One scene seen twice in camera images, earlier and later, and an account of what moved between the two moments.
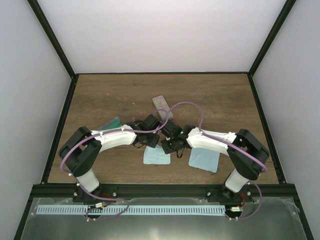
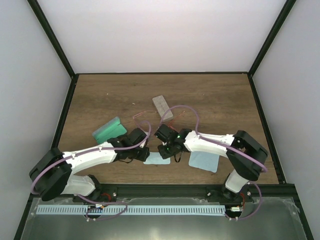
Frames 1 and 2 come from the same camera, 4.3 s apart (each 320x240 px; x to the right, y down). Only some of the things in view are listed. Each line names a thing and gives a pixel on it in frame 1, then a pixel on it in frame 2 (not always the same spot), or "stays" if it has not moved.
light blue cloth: [204, 158] stays
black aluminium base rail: [169, 191] stays
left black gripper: [153, 143] to [144, 156]
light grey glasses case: [160, 103] stays
